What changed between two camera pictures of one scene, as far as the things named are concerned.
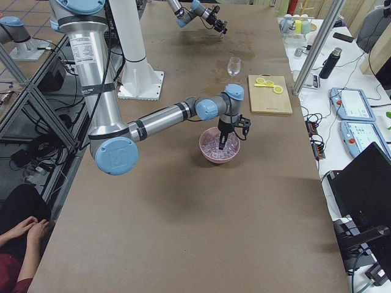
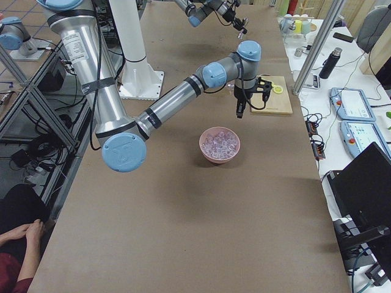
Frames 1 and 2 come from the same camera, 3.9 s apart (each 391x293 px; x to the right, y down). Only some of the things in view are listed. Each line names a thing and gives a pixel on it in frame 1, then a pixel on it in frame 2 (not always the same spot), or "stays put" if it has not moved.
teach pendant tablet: (351, 104) stays put
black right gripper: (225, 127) → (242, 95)
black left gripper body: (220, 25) → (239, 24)
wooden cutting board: (264, 100) stays put
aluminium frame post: (328, 20) stays put
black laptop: (360, 195) stays put
